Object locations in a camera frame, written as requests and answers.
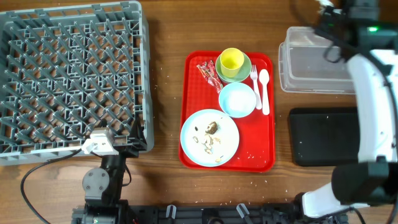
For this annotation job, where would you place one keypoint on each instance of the clear plastic bin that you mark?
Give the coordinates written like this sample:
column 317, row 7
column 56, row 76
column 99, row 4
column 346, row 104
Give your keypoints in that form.
column 303, row 69

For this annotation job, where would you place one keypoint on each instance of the grey dishwasher rack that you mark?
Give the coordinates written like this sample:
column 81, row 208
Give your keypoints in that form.
column 64, row 70

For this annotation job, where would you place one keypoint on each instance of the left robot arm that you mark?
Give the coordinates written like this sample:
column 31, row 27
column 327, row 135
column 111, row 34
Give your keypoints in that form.
column 103, row 185

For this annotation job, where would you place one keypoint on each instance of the green plastic bowl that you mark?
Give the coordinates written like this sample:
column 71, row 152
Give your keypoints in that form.
column 243, row 73

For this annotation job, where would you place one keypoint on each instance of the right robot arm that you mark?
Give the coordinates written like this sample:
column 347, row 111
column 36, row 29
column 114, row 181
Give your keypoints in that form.
column 369, row 49

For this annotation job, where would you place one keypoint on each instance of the black tray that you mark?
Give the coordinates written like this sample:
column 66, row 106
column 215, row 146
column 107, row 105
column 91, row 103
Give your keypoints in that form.
column 324, row 136

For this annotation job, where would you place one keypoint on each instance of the light blue bowl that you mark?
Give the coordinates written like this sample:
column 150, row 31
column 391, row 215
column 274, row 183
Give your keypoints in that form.
column 237, row 100

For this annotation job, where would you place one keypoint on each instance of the white plastic spoon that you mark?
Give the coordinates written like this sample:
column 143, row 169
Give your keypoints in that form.
column 264, row 80

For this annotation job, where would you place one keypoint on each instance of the yellow plastic cup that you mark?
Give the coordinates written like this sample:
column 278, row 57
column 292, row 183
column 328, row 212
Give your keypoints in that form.
column 232, row 59

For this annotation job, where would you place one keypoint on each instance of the white plastic fork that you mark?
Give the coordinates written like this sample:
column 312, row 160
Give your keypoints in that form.
column 254, row 77

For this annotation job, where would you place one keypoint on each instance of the red plastic tray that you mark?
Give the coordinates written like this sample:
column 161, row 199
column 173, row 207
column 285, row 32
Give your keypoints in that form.
column 256, row 150

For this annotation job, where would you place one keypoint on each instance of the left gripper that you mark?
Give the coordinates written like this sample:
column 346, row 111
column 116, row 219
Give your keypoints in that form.
column 138, row 141

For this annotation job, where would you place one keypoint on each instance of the light blue plate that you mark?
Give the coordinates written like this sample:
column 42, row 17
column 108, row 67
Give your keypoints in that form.
column 209, row 150

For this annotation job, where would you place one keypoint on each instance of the brown food scrap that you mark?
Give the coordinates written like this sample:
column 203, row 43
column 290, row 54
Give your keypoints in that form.
column 212, row 128

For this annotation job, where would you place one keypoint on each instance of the red snack wrapper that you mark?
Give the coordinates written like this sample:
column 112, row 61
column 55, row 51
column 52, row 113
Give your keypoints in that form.
column 208, row 71

